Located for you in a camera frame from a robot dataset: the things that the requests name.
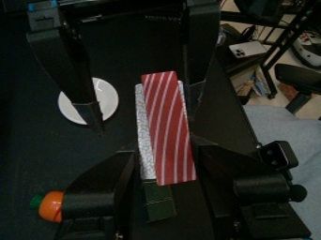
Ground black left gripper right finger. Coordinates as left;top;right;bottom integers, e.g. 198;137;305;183
190;134;312;240

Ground black chair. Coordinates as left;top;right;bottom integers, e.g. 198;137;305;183
273;63;321;115

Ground white grey appliance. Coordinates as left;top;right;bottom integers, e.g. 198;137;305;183
292;31;321;68

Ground black metal frame stand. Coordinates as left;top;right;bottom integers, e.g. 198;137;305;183
221;0;321;99

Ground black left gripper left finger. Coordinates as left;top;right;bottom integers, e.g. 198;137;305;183
54;149;140;240

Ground black round knob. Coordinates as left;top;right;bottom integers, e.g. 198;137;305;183
291;184;309;203

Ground white round plate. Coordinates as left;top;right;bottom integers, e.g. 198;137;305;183
57;77;121;126

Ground silver smartphone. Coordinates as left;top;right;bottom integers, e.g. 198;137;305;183
229;40;269;60

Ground black clamp device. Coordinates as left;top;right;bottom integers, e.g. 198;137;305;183
257;140;300;172

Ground orange toy carrot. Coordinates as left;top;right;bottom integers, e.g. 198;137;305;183
30;190;67;223

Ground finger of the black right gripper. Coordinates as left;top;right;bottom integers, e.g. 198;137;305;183
26;1;106;136
181;0;224;123

